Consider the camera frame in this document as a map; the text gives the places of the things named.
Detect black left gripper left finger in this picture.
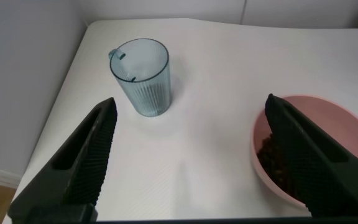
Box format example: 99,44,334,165
7,96,119,224

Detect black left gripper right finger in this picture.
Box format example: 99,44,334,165
264,93,358,218

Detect brown solid pieces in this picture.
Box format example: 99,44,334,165
256,133,303,202

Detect ribbed clear blue cup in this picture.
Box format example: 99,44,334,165
108,37,173,118

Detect pink round bowl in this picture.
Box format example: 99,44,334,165
250,95,358,210

